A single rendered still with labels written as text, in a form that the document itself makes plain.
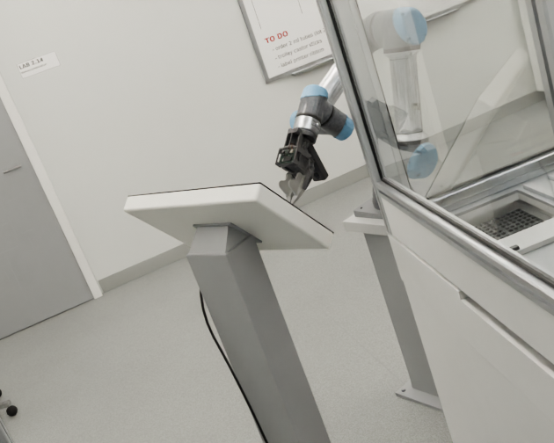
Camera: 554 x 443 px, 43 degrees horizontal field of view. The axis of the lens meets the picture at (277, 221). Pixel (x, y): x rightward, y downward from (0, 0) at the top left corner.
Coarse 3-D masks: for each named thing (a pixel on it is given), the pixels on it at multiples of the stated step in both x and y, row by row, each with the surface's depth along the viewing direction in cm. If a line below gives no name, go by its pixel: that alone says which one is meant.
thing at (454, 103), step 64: (384, 0) 125; (448, 0) 101; (512, 0) 84; (384, 64) 139; (448, 64) 109; (512, 64) 90; (384, 128) 155; (448, 128) 119; (512, 128) 97; (448, 192) 131; (512, 192) 105; (512, 256) 114
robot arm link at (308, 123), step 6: (300, 120) 200; (306, 120) 199; (312, 120) 200; (294, 126) 201; (300, 126) 199; (306, 126) 199; (312, 126) 199; (318, 126) 201; (312, 132) 200; (318, 132) 202
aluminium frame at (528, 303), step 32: (320, 0) 160; (544, 0) 75; (544, 32) 77; (544, 64) 80; (352, 96) 167; (384, 192) 169; (384, 224) 182; (416, 224) 154; (448, 224) 136; (448, 256) 141; (480, 256) 123; (480, 288) 130; (512, 288) 115; (544, 288) 103; (512, 320) 120; (544, 320) 107; (544, 352) 112
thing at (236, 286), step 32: (192, 256) 192; (224, 256) 184; (256, 256) 192; (224, 288) 190; (256, 288) 192; (224, 320) 197; (256, 320) 191; (256, 352) 195; (288, 352) 201; (256, 384) 202; (288, 384) 200; (256, 416) 209; (288, 416) 200; (320, 416) 210
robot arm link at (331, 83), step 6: (330, 72) 224; (336, 72) 222; (324, 78) 223; (330, 78) 222; (336, 78) 222; (324, 84) 221; (330, 84) 221; (336, 84) 221; (330, 90) 220; (336, 90) 221; (342, 90) 223; (330, 96) 220; (336, 96) 222; (330, 102) 220; (294, 114) 221; (294, 120) 220
